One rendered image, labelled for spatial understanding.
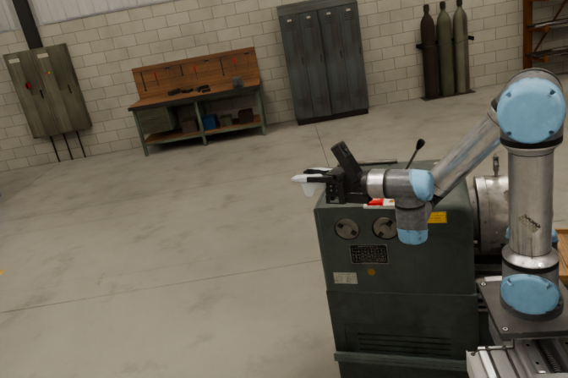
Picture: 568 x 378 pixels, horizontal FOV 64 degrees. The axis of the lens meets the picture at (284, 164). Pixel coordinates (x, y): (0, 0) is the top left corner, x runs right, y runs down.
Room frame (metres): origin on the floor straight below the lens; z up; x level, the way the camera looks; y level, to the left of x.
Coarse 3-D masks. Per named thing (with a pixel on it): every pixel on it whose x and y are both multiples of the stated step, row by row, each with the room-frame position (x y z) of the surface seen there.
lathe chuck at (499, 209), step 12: (492, 180) 1.63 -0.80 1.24; (504, 180) 1.61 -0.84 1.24; (492, 192) 1.57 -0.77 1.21; (504, 192) 1.56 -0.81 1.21; (492, 204) 1.54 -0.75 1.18; (504, 204) 1.53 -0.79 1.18; (492, 216) 1.52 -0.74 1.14; (504, 216) 1.50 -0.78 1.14; (492, 228) 1.51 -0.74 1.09; (504, 228) 1.49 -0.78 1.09; (492, 240) 1.51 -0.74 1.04; (504, 240) 1.50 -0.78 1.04
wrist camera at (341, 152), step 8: (336, 144) 1.11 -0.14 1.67; (344, 144) 1.13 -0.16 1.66; (336, 152) 1.11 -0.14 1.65; (344, 152) 1.10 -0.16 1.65; (344, 160) 1.09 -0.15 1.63; (352, 160) 1.11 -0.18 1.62; (344, 168) 1.09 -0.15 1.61; (352, 168) 1.08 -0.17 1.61; (360, 168) 1.11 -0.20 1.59; (352, 176) 1.08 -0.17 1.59; (360, 176) 1.08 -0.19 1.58
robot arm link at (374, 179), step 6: (372, 174) 1.05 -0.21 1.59; (378, 174) 1.04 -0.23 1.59; (366, 180) 1.05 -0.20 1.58; (372, 180) 1.04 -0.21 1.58; (378, 180) 1.03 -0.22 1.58; (366, 186) 1.05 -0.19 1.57; (372, 186) 1.03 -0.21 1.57; (378, 186) 1.03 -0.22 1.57; (372, 192) 1.04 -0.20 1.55; (378, 192) 1.03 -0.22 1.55; (384, 198) 1.03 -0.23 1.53
